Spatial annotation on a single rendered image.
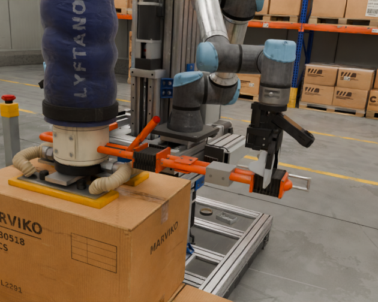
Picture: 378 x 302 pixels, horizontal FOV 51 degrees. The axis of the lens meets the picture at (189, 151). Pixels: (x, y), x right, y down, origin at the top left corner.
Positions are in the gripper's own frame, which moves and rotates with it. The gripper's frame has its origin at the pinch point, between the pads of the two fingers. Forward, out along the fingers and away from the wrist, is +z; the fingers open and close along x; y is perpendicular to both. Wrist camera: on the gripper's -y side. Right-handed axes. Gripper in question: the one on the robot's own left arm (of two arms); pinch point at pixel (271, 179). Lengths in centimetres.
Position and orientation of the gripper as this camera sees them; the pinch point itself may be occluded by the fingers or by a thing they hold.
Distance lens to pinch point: 107.1
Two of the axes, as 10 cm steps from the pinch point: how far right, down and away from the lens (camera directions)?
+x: -3.9, 2.6, -8.8
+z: -0.6, 9.5, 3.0
